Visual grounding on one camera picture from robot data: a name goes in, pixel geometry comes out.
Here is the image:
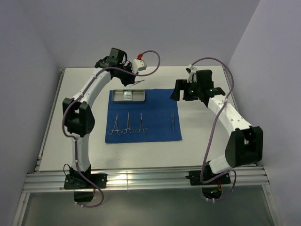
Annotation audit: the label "green white gauze packet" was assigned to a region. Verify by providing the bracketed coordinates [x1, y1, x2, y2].
[123, 90, 132, 101]

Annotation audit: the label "metal instrument tray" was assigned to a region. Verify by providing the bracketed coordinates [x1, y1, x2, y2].
[111, 89, 146, 104]

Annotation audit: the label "steel fine pointed tweezers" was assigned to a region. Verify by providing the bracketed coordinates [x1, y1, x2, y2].
[170, 113, 175, 132]

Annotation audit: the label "blue surgical drape cloth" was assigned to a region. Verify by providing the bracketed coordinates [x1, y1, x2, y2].
[105, 89, 182, 144]

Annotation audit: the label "steel hemostat forceps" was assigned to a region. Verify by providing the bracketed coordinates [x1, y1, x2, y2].
[122, 113, 135, 134]

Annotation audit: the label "steel surgical scissors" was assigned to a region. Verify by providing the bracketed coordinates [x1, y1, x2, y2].
[135, 113, 147, 134]

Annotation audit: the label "steel needle holder forceps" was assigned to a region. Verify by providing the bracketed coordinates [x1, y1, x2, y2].
[108, 114, 122, 135]

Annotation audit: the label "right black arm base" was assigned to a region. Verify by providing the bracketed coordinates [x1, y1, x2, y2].
[185, 164, 231, 186]

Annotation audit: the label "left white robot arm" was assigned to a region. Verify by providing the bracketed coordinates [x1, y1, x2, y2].
[62, 48, 147, 189]

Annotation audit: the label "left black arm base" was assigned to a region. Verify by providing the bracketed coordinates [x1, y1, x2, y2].
[63, 173, 108, 203]

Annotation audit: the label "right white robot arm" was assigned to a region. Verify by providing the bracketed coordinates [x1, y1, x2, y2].
[170, 66, 263, 175]

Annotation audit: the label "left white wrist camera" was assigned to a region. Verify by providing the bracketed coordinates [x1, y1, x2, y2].
[131, 59, 147, 74]

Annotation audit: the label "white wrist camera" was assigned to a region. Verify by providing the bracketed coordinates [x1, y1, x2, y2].
[186, 65, 197, 83]
[131, 59, 147, 74]

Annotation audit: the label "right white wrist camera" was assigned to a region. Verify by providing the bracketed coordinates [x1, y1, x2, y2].
[186, 65, 197, 83]

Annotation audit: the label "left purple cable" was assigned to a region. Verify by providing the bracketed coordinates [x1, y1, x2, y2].
[61, 49, 161, 208]

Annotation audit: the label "aluminium extrusion rail frame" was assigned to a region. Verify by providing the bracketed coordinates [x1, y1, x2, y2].
[13, 68, 283, 226]

